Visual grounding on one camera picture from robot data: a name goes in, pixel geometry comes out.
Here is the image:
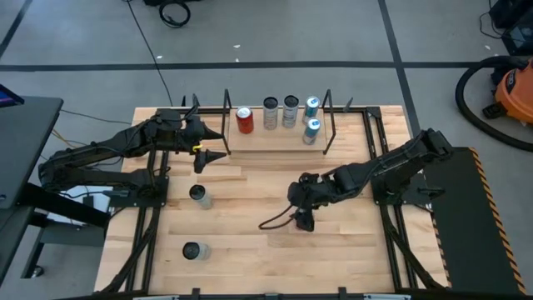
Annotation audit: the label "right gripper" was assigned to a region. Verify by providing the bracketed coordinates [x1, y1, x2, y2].
[286, 170, 334, 233]

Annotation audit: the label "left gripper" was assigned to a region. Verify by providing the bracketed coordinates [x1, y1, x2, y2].
[177, 114, 228, 175]

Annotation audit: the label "red Coca-Cola can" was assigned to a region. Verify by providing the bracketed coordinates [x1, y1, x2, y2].
[235, 105, 255, 135]

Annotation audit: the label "white Celsius can yellow band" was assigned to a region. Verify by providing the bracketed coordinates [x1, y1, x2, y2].
[188, 184, 213, 211]

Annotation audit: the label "white Celsius Tropical Vibe can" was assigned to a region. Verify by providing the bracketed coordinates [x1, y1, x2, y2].
[182, 241, 212, 263]
[262, 96, 279, 131]

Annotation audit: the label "white Celsius Arctic Vibe can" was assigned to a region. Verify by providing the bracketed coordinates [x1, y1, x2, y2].
[281, 94, 300, 129]

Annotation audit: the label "blue silver Red Bull can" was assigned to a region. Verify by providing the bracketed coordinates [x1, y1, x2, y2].
[301, 96, 321, 124]
[301, 117, 321, 146]

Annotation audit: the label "black mat hazard stripes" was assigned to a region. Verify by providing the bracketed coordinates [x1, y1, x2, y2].
[422, 146, 529, 296]

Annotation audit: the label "black desk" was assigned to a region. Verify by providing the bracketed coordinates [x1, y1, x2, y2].
[0, 96, 112, 288]

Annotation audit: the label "orange shop vacuum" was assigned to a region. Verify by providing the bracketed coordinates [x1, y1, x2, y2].
[482, 57, 533, 126]
[454, 54, 533, 153]

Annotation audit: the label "laptop with blue screen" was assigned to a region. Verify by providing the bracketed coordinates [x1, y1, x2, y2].
[0, 82, 25, 109]

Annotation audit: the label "black equipment cart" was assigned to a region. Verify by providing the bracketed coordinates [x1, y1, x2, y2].
[487, 0, 533, 58]

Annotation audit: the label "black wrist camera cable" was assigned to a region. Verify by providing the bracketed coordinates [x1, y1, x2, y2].
[257, 202, 297, 231]

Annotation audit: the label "wooden shelf black metal frame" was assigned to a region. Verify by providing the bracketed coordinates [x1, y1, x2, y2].
[222, 87, 337, 156]

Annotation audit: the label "black aluminium table frame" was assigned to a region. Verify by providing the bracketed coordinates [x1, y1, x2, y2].
[96, 94, 450, 300]

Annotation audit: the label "yellow floor cable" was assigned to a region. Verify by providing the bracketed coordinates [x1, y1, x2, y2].
[50, 127, 97, 153]

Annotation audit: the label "coiled black cable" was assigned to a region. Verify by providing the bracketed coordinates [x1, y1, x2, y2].
[157, 0, 192, 29]

